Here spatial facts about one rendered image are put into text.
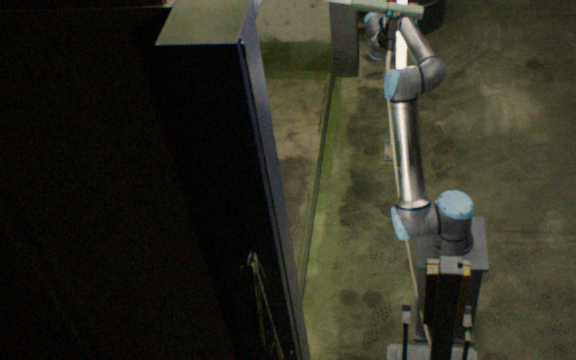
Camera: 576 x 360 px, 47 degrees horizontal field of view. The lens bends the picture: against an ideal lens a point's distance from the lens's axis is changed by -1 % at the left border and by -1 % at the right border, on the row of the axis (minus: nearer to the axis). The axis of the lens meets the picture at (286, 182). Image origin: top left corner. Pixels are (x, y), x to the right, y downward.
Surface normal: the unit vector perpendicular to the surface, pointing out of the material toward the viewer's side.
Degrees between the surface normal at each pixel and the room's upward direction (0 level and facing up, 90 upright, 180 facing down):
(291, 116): 0
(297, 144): 0
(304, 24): 90
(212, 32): 0
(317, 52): 90
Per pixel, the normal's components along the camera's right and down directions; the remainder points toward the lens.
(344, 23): -0.14, 0.72
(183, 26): -0.11, -0.69
